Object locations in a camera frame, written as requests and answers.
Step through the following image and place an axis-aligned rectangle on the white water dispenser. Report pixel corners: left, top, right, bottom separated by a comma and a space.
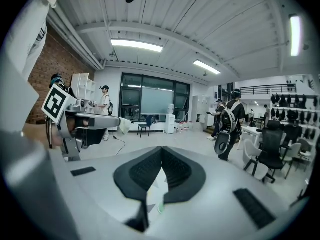
164, 103, 176, 135

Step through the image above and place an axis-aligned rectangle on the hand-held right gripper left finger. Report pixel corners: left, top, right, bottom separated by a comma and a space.
48, 145, 165, 240

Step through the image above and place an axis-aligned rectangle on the blue chair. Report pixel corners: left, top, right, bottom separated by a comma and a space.
137, 115, 153, 139

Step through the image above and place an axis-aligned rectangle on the black office chair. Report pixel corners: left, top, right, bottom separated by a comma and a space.
256, 120, 286, 184

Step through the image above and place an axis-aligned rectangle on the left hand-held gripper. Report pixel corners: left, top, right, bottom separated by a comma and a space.
41, 83, 124, 162

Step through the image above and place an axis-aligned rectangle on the person's left forearm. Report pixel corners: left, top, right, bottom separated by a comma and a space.
22, 122, 63, 151

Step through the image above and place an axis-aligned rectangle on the ceiling light strip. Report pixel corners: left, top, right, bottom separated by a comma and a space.
110, 39, 164, 53
289, 15, 302, 57
193, 59, 222, 75

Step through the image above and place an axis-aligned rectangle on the white desk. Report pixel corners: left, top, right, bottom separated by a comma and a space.
241, 126, 266, 151

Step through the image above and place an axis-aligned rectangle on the shelf of black gear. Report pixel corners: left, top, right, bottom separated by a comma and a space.
269, 91, 320, 140

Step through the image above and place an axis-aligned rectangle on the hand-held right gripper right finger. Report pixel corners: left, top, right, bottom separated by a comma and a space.
149, 146, 304, 240

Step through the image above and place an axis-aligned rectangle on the black framed window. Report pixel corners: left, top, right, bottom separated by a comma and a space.
119, 72, 191, 117

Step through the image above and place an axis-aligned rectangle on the black railing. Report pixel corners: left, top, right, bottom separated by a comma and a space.
239, 83, 297, 96

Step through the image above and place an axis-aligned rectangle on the person's light shirt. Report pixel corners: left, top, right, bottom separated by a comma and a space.
9, 0, 60, 81

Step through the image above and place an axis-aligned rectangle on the row of clear water bottles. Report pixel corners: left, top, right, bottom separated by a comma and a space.
174, 122, 198, 133

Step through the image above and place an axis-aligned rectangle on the white open shelf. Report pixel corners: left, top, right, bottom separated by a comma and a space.
71, 73, 97, 115

